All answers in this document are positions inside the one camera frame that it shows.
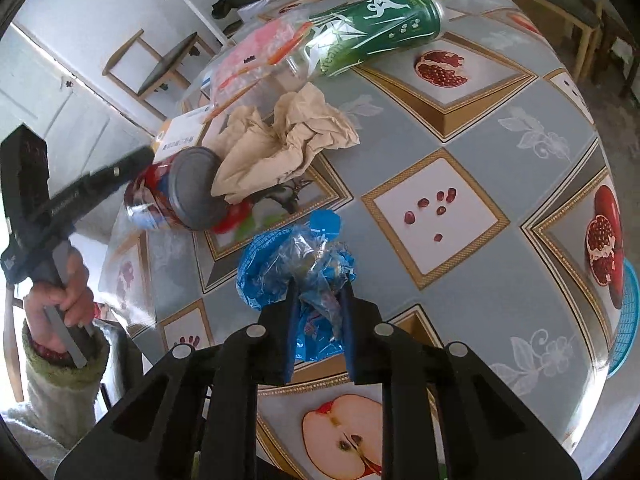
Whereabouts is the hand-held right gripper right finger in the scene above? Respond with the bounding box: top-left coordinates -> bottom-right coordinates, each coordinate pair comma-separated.
340,282 -> 583,480

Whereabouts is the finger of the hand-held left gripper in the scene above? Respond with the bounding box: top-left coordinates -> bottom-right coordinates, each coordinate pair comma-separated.
47,146 -> 157,242

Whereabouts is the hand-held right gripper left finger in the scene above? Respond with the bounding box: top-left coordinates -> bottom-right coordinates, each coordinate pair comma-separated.
54,276 -> 301,480

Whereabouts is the red cartoon can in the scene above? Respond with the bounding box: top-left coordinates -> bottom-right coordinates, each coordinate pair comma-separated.
123,146 -> 229,234

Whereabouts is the blue plastic wrapper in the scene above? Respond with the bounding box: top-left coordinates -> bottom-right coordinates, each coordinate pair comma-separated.
236,210 -> 359,364

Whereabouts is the yellow white box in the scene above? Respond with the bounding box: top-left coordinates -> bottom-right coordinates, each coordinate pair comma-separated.
155,105 -> 217,164

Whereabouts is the brown paper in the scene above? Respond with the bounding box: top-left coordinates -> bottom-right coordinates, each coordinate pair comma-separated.
210,82 -> 362,207

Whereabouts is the clear pink plastic bag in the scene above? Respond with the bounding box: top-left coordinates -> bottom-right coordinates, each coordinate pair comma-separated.
200,15 -> 322,126

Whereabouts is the blue plastic basket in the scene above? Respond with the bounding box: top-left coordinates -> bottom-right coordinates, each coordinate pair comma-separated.
604,259 -> 640,380

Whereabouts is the person's left forearm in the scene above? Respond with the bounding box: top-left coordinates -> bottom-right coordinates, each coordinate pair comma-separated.
0,319 -> 113,468

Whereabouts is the person's left hand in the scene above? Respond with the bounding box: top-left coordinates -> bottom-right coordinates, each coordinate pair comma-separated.
24,249 -> 96,357

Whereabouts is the white door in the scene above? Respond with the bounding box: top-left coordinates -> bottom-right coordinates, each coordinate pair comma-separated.
0,22 -> 168,241

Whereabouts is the wooden chair black seat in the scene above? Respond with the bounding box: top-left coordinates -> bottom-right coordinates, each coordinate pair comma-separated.
102,29 -> 217,122
491,0 -> 604,82

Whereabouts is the fruit print tablecloth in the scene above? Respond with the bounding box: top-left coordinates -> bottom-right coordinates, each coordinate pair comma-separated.
97,0 -> 628,480

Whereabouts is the dark wooden stool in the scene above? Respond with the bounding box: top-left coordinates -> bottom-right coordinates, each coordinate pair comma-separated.
594,0 -> 640,102

